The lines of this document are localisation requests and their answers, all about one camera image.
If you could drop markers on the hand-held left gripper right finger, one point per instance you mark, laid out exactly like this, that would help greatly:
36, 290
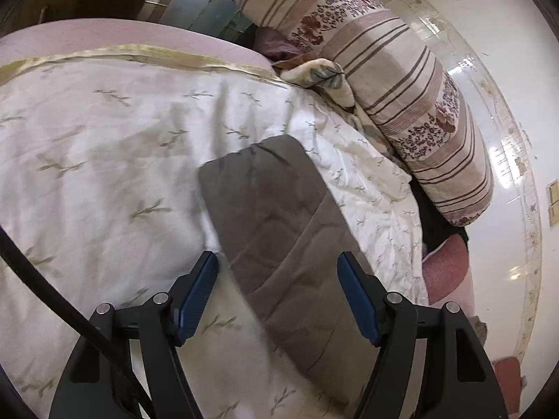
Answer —
358, 297

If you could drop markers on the glass window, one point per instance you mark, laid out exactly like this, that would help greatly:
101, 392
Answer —
196, 0

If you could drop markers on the wall switch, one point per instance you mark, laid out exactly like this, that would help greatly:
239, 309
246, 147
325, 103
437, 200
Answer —
553, 203

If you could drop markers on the small leaf-print pillow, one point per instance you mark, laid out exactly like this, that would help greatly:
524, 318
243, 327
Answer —
323, 74

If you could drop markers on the black cloth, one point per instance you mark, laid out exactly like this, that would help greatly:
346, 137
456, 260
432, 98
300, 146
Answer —
432, 222

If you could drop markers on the grey-brown quilted jacket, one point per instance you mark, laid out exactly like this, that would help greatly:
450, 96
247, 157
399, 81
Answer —
270, 209

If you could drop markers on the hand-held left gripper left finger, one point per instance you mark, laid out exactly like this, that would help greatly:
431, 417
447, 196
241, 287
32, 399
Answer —
198, 297

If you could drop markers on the white leaf-print quilt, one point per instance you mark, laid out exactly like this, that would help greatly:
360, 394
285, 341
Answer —
109, 148

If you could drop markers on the purple cloth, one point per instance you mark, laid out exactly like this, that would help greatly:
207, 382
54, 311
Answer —
279, 46

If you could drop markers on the striped floral pillow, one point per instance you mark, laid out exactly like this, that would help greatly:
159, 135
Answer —
393, 74

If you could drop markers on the pink-red chair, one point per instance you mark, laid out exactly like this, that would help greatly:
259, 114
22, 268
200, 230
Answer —
506, 379

